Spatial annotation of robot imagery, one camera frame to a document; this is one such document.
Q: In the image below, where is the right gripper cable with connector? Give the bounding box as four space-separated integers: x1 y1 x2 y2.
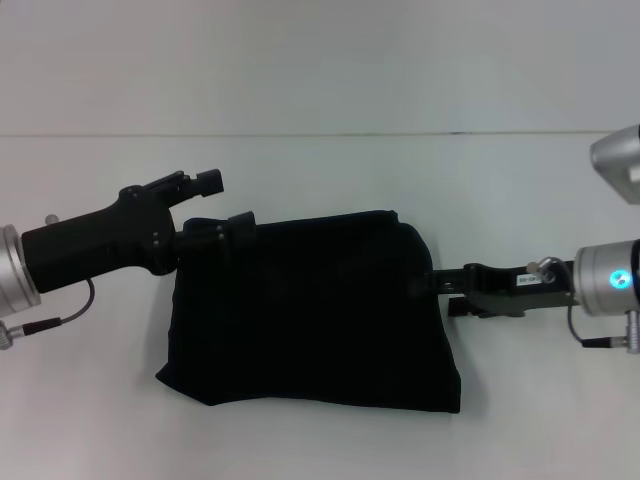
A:
527 256 640 355

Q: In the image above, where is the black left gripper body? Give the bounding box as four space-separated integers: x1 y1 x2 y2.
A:
20 184 180 295

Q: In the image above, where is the grey left gripper cable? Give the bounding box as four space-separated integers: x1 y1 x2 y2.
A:
0 277 97 347

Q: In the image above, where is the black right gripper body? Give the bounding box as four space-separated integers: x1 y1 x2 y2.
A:
462 258 577 320

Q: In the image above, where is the black shirt with FREE print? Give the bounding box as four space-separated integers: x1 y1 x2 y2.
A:
154 209 464 347

